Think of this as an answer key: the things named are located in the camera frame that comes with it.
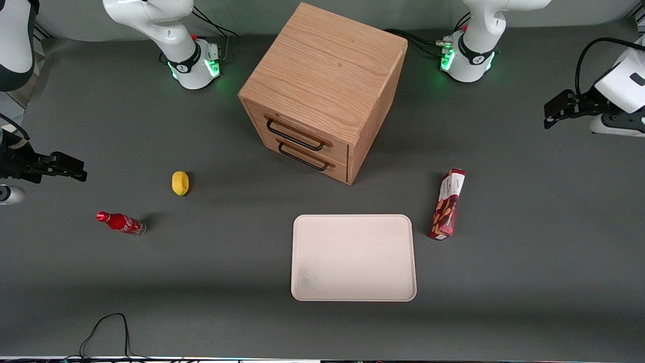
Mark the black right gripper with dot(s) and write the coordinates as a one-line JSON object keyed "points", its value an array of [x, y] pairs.
{"points": [[15, 162]]}

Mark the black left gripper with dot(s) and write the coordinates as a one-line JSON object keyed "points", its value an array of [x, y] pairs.
{"points": [[590, 106]]}

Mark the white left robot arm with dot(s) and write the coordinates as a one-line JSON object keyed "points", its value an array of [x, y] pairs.
{"points": [[473, 48]]}

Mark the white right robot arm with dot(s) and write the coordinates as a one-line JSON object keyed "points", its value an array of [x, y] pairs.
{"points": [[189, 55]]}

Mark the red cookie box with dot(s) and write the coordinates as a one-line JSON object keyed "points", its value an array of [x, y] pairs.
{"points": [[447, 204]]}

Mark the beige rectangular tray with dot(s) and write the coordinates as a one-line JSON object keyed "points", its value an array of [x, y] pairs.
{"points": [[353, 258]]}

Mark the red cola bottle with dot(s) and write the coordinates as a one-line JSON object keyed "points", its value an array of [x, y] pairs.
{"points": [[121, 223]]}

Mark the yellow lemon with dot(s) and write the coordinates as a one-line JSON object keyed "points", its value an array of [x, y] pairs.
{"points": [[180, 183]]}

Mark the wooden drawer cabinet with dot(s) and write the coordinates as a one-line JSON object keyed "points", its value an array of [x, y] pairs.
{"points": [[327, 75]]}

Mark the wooden drawer front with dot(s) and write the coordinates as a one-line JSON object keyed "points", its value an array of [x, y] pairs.
{"points": [[302, 132], [310, 157]]}

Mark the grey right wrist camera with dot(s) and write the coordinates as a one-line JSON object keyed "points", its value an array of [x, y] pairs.
{"points": [[10, 194]]}

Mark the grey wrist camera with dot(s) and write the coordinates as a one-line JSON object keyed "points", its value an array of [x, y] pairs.
{"points": [[10, 194], [619, 125]]}

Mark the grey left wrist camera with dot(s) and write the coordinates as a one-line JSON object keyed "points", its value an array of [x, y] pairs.
{"points": [[619, 125]]}

